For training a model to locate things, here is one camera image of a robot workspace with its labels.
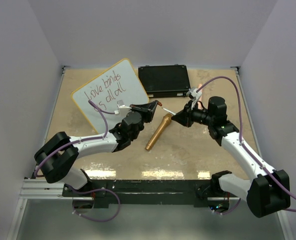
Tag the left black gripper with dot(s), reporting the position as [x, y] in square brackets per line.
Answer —
[147, 109]

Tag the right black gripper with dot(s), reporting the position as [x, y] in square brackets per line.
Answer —
[184, 117]

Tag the red white marker pen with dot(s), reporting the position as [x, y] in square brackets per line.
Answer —
[169, 111]

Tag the yellow framed whiteboard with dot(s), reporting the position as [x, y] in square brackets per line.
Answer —
[119, 82]

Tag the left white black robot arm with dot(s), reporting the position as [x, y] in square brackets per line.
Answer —
[56, 158]

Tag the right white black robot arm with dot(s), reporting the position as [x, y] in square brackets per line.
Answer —
[266, 189]

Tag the gold microphone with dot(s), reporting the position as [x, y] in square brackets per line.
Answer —
[158, 132]

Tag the pink microphone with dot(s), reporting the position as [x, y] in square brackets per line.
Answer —
[199, 102]

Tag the black hard case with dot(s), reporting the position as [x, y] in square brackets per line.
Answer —
[164, 81]

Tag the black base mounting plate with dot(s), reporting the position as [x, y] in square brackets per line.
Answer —
[102, 193]

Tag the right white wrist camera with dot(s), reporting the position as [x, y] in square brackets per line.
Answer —
[194, 94]

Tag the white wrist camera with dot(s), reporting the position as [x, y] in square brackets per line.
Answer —
[194, 94]
[122, 109]

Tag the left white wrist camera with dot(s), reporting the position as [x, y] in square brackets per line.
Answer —
[122, 109]

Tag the aluminium frame rails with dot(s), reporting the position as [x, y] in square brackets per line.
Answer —
[223, 207]

